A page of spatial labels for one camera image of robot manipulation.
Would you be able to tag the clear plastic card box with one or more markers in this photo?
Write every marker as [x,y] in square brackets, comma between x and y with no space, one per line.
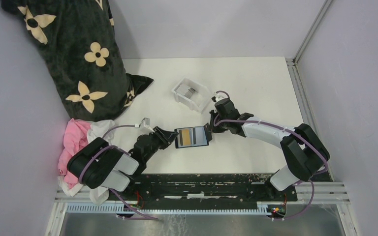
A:
[199,101]

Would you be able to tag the aluminium frame rail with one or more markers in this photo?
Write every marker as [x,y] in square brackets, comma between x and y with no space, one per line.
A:
[343,204]

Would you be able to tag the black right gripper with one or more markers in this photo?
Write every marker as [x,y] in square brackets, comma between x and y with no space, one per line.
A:
[215,129]

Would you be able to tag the gold VIP card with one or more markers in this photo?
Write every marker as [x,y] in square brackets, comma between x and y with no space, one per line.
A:
[184,137]

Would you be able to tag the white cloth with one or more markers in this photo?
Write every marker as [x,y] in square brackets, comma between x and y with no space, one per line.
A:
[97,129]

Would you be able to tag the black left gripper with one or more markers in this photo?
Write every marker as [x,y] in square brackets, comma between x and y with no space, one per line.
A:
[166,137]

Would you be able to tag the grey striped card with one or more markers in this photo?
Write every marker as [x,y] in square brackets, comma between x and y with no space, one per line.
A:
[198,136]

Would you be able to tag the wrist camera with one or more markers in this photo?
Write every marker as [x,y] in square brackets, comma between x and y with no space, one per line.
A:
[218,97]
[144,124]

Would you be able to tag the stack of grey cards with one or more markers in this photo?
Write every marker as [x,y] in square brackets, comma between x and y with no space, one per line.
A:
[185,90]

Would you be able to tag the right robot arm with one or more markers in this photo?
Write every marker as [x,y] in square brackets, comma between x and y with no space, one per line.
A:
[303,151]

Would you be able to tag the black floral plush blanket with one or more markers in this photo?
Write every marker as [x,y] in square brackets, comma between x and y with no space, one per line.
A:
[76,39]

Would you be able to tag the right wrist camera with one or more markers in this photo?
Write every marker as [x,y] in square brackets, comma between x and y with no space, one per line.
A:
[218,97]

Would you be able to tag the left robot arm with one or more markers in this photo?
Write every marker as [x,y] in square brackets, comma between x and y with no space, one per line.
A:
[102,165]

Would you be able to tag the black card holder wallet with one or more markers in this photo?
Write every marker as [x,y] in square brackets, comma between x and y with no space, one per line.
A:
[207,132]

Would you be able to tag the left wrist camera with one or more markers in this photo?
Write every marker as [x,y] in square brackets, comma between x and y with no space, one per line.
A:
[144,124]

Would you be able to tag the pink cloth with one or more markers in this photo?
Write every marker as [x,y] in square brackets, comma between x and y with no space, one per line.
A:
[74,139]

